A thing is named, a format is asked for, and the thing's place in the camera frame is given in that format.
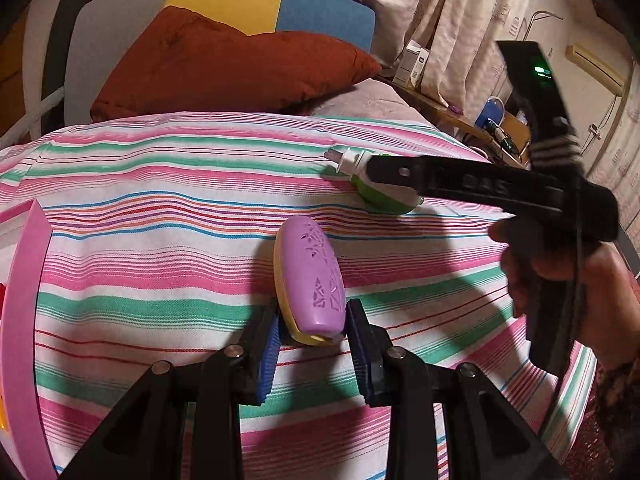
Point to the wall air conditioner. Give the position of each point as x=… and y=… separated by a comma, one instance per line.
x=595, y=67

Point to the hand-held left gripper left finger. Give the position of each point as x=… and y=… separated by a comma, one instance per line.
x=267, y=360

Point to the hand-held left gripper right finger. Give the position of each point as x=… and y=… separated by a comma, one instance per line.
x=357, y=360

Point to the wooden shelf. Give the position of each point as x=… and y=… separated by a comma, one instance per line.
x=450, y=115

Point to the green white plug-in device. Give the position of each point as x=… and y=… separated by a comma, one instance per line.
x=387, y=200

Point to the striped blanket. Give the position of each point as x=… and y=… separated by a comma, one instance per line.
x=150, y=210

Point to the white bed rail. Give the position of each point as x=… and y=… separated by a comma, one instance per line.
x=35, y=115

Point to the rust red pillow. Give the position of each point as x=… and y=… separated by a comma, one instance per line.
x=225, y=65

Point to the black rolled mat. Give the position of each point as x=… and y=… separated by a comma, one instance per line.
x=65, y=35

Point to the person's right hand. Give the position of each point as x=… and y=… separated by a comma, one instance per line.
x=610, y=300

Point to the pink tray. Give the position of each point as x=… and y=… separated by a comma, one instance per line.
x=25, y=310

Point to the white carton box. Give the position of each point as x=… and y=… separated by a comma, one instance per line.
x=410, y=65

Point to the pale pink bed sheet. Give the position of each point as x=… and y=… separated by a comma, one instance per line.
x=370, y=100

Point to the blue round container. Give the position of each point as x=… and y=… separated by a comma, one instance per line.
x=490, y=112

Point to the beige floral curtain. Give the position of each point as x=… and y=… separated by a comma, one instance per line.
x=450, y=10

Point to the lilac oval air freshener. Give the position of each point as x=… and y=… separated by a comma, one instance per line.
x=310, y=270

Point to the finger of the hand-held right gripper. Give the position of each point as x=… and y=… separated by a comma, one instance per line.
x=395, y=172

